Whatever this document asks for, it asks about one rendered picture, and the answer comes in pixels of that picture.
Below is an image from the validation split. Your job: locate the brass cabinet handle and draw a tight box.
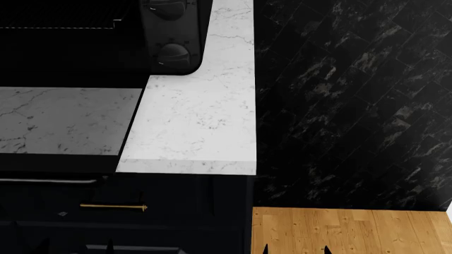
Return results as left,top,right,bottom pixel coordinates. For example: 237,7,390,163
79,202,149,213

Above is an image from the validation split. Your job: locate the toaster oven glass door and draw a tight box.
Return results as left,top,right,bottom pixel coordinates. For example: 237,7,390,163
0,74,150,174

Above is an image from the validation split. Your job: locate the black oven knob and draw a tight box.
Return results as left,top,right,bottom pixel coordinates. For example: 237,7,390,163
156,43,192,66
145,0,187,21

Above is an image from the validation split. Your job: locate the black toaster oven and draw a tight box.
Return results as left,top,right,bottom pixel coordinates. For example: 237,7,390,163
0,0,215,88

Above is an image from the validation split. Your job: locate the silver oven door handle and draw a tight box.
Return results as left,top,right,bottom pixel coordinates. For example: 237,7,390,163
0,178,99,185

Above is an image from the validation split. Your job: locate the dark navy base cabinet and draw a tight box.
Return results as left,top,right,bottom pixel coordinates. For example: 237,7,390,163
0,171,256,254

